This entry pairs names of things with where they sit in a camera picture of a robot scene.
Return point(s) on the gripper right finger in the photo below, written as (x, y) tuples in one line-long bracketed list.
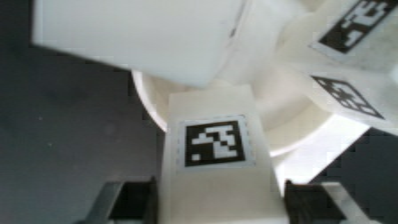
[(321, 204)]

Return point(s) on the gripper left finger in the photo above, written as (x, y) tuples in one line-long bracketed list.
[(125, 204)]

